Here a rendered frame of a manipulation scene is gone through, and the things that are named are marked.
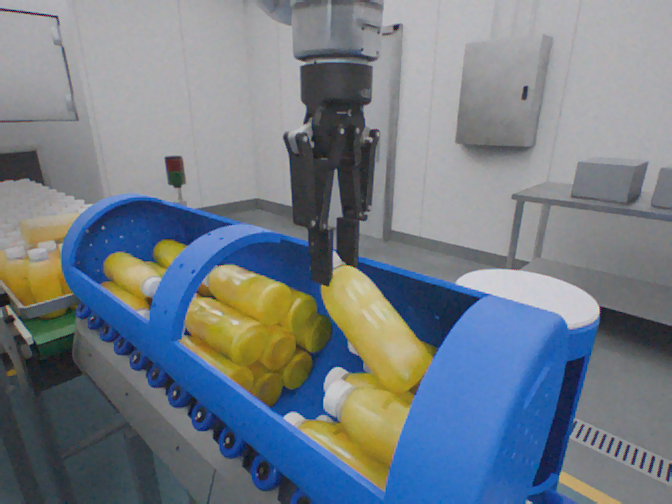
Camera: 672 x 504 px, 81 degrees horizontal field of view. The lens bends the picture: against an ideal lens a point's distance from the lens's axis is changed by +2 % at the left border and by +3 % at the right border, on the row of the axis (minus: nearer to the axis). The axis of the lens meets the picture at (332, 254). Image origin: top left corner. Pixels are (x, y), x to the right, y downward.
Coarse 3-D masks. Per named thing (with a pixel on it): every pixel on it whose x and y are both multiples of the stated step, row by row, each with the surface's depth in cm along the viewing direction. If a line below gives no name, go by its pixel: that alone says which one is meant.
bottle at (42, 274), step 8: (48, 256) 100; (32, 264) 97; (40, 264) 98; (48, 264) 99; (32, 272) 97; (40, 272) 98; (48, 272) 99; (56, 272) 101; (32, 280) 98; (40, 280) 98; (48, 280) 99; (56, 280) 101; (32, 288) 99; (40, 288) 99; (48, 288) 99; (56, 288) 101; (32, 296) 100; (40, 296) 99; (48, 296) 100; (56, 296) 101; (56, 312) 102; (64, 312) 104
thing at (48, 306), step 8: (64, 296) 96; (72, 296) 98; (40, 304) 93; (48, 304) 94; (56, 304) 95; (64, 304) 97; (72, 304) 98; (32, 312) 92; (40, 312) 93; (48, 312) 95
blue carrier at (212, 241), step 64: (64, 256) 79; (192, 256) 56; (256, 256) 81; (128, 320) 61; (448, 320) 54; (512, 320) 34; (192, 384) 51; (320, 384) 66; (448, 384) 30; (512, 384) 29; (256, 448) 45; (320, 448) 36; (448, 448) 28; (512, 448) 31
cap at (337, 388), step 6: (336, 384) 44; (342, 384) 44; (348, 384) 45; (330, 390) 44; (336, 390) 44; (342, 390) 44; (330, 396) 44; (336, 396) 43; (324, 402) 44; (330, 402) 43; (336, 402) 43; (330, 408) 43; (330, 414) 44
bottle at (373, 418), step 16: (352, 400) 41; (368, 400) 40; (384, 400) 40; (400, 400) 40; (336, 416) 43; (352, 416) 40; (368, 416) 39; (384, 416) 39; (400, 416) 38; (352, 432) 40; (368, 432) 39; (384, 432) 38; (400, 432) 37; (368, 448) 39; (384, 448) 38; (384, 464) 39
